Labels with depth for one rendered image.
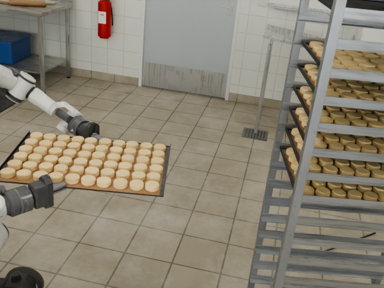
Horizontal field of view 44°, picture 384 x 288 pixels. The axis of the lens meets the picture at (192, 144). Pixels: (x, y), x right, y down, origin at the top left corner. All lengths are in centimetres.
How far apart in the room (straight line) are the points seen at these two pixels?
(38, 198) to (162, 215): 179
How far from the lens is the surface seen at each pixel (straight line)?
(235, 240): 320
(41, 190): 165
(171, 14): 551
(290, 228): 171
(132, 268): 290
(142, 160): 185
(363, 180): 171
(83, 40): 590
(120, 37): 571
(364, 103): 158
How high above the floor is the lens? 189
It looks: 25 degrees down
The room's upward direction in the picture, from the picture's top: 6 degrees clockwise
